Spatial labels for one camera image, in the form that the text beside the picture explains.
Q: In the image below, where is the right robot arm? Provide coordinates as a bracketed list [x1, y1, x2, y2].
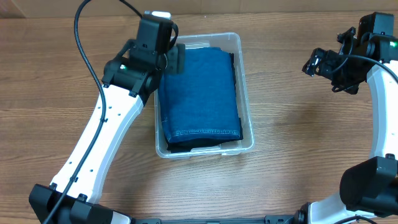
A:
[286, 12, 397, 223]

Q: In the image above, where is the black cloth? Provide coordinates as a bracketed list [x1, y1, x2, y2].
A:
[166, 52, 244, 154]

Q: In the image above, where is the blue denim cloth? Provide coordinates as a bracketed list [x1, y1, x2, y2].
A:
[157, 46, 243, 144]

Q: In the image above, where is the clear plastic container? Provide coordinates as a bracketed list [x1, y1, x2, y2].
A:
[154, 32, 255, 159]

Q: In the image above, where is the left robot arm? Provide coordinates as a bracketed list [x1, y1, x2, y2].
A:
[29, 11, 184, 224]

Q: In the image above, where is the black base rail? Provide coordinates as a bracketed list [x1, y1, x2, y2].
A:
[131, 215, 294, 224]

